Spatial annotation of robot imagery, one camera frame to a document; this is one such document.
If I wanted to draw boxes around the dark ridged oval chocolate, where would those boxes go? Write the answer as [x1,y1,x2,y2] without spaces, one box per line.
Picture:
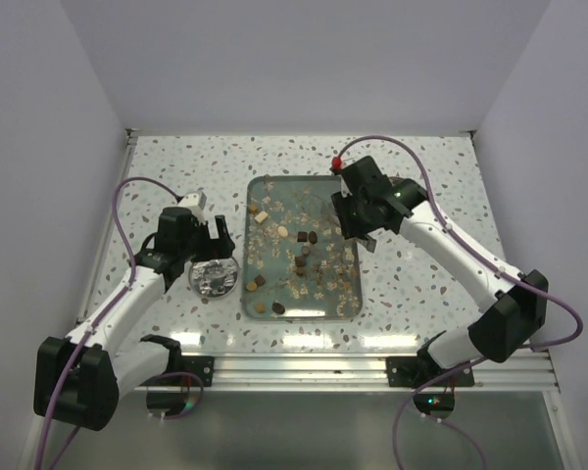
[272,302,285,314]

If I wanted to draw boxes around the metal serving tongs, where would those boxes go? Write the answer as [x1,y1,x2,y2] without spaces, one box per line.
[322,203,378,254]

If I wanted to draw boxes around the purple cable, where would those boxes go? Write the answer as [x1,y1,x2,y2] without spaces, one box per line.
[337,134,585,470]
[39,176,206,470]

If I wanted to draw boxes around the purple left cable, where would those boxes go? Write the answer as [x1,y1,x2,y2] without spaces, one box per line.
[39,176,206,470]

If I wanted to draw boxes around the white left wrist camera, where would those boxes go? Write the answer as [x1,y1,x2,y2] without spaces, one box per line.
[177,191,207,224]

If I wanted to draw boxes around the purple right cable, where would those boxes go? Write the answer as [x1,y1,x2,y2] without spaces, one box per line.
[337,134,585,470]

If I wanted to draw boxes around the round tin container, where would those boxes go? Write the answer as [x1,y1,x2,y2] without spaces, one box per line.
[389,176,411,186]

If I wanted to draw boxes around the white rectangular chocolate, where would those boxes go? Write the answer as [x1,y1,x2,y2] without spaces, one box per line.
[255,211,269,223]

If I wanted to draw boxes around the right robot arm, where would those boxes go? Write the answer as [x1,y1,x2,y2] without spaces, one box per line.
[330,156,548,388]

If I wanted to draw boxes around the silver embossed tin lid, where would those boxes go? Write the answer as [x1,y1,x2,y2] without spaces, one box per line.
[188,258,240,300]

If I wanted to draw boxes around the aluminium frame rail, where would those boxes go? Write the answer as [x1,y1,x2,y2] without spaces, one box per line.
[126,350,555,391]

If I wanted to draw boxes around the floral blue serving tray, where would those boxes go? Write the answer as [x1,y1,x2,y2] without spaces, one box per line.
[241,175,363,321]

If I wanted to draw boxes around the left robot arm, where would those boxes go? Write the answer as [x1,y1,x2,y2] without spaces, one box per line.
[33,206,235,431]

